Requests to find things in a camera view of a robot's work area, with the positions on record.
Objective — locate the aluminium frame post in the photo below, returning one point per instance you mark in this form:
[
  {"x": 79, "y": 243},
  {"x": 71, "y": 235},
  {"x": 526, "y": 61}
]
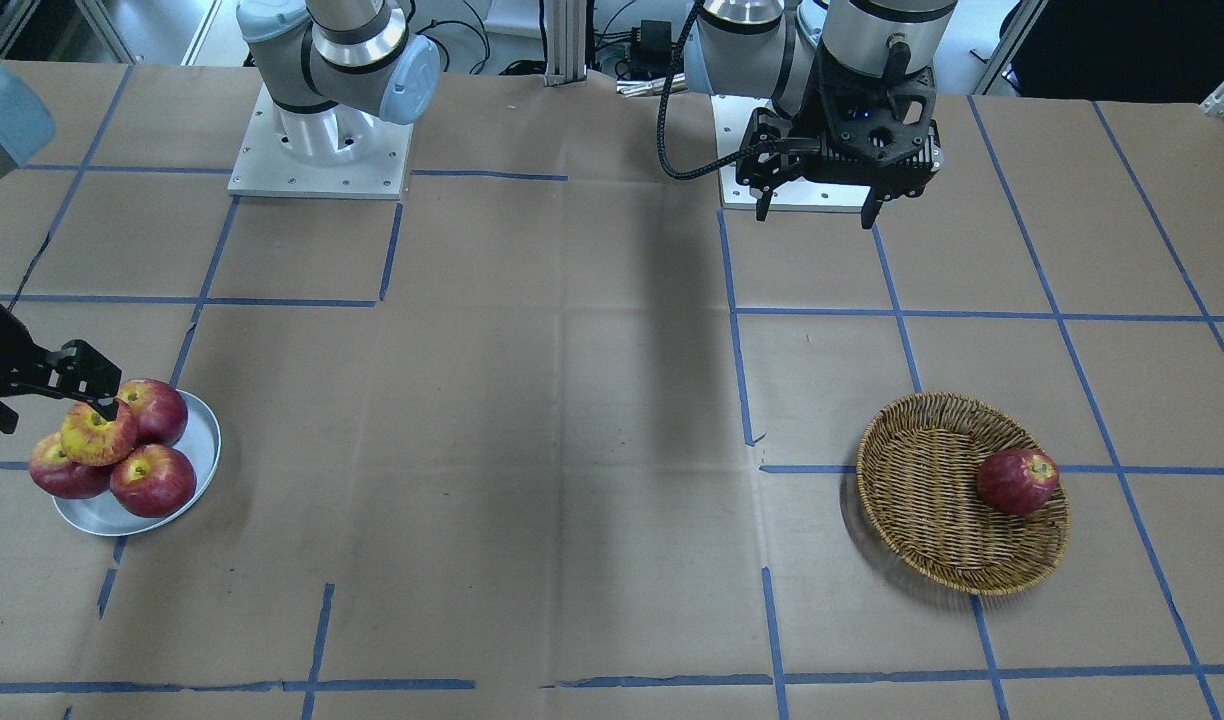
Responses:
[{"x": 565, "y": 37}]

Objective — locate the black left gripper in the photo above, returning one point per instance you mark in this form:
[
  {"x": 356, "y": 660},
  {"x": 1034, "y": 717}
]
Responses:
[{"x": 808, "y": 128}]

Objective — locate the woven wicker basket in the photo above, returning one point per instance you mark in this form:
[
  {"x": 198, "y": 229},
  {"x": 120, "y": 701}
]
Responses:
[{"x": 916, "y": 470}]

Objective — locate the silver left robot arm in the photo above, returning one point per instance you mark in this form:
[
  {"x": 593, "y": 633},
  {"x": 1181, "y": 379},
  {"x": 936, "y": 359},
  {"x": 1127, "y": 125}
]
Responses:
[{"x": 735, "y": 47}]

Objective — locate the red apple in basket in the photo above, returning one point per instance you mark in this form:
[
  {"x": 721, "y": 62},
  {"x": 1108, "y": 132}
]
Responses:
[{"x": 1017, "y": 481}]

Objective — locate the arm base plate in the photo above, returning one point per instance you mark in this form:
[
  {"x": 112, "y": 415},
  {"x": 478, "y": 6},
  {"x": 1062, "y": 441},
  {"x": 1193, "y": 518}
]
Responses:
[
  {"x": 339, "y": 153},
  {"x": 731, "y": 115}
]

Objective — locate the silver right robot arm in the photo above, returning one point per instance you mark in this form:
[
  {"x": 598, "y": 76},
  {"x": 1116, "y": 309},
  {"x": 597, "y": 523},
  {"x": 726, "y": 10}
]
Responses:
[{"x": 343, "y": 82}]

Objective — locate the red apple on plate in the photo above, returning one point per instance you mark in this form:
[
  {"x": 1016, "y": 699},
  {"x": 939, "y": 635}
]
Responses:
[
  {"x": 154, "y": 481},
  {"x": 56, "y": 473},
  {"x": 159, "y": 410}
]

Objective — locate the red yellow apple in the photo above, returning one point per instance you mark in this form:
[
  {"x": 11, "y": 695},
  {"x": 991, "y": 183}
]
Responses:
[{"x": 87, "y": 437}]

